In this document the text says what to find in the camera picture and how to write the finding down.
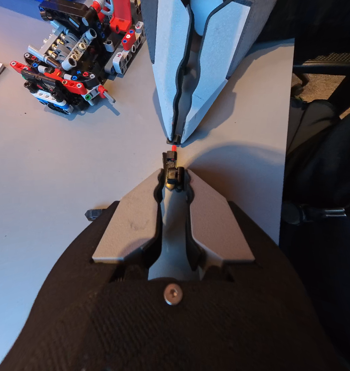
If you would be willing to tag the black brick assembly red pin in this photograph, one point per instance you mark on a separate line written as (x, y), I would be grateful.
(172, 174)

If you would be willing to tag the grey desk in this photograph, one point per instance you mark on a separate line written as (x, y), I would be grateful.
(62, 159)

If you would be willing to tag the small black connector brick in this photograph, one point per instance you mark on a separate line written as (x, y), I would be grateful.
(174, 141)

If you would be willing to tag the toy brick vehicle model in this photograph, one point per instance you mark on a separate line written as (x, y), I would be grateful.
(70, 55)

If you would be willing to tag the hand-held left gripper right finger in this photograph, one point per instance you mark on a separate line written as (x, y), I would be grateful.
(218, 226)

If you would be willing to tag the person's dark clothing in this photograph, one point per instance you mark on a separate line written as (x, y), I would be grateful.
(317, 174)

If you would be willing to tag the black office chair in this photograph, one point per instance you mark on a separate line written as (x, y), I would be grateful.
(323, 62)

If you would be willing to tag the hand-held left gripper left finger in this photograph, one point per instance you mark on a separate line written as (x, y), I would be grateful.
(128, 226)

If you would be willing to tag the black badge reel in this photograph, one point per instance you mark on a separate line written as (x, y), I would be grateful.
(291, 213)

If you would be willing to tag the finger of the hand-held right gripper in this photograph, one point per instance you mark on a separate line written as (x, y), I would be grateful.
(218, 52)
(166, 43)

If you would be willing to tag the black angled brick piece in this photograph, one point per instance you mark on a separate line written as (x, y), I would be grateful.
(95, 214)

